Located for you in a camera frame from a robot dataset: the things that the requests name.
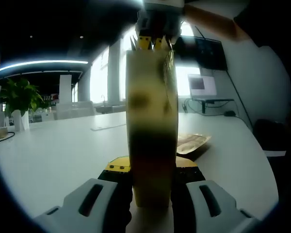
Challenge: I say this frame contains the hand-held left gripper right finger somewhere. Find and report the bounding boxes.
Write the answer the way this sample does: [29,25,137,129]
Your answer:
[171,157,261,233]

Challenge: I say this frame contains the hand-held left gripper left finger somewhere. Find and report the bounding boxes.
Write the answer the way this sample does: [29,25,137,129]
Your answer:
[33,156,134,233]

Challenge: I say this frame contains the yellow paper bag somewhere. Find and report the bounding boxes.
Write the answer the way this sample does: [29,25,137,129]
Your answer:
[125,50,179,208]

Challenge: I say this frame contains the white table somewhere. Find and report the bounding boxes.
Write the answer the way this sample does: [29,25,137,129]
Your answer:
[0,111,279,233]

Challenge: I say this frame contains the open laptop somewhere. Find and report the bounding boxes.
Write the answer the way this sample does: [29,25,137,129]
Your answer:
[187,74,218,99]

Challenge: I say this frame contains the flat white strip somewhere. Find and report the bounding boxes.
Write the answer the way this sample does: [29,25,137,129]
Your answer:
[90,123,127,132]

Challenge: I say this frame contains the black laptop stand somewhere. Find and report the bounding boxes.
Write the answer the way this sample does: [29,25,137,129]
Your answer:
[191,97,235,114]

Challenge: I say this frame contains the sink with faucet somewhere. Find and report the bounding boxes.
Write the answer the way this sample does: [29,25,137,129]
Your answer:
[96,94,127,114]

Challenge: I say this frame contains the black chair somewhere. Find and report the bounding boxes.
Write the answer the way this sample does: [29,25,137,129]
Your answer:
[253,118,291,157]

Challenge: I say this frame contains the person in black shirt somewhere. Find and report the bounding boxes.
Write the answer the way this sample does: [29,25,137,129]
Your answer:
[232,0,291,49]

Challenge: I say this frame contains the white pillar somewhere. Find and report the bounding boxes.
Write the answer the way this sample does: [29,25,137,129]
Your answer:
[59,74,73,102]

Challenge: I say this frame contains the white sofa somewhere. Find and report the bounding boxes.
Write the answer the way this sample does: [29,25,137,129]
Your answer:
[55,100,97,119]

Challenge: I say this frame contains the curved ceiling light strip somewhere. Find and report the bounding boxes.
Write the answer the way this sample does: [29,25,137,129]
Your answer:
[0,60,89,75]

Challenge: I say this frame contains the potted green plant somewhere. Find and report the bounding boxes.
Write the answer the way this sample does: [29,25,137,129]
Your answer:
[0,77,46,132]

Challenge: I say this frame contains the black wall monitor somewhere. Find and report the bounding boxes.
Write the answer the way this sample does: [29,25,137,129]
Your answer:
[177,35,228,70]

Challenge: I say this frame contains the tangled cables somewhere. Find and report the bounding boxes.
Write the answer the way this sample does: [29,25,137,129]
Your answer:
[181,99,204,115]

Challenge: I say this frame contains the black coiled cable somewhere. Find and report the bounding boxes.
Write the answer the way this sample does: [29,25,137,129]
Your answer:
[0,131,16,144]

